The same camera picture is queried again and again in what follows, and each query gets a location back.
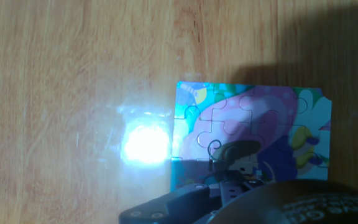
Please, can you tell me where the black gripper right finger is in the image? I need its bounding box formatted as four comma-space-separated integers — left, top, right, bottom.
219, 179, 247, 206

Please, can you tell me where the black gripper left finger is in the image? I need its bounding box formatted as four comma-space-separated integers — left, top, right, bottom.
118, 183, 222, 224

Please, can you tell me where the butterfly jigsaw puzzle unframed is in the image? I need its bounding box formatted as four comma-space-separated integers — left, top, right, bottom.
170, 81, 333, 192

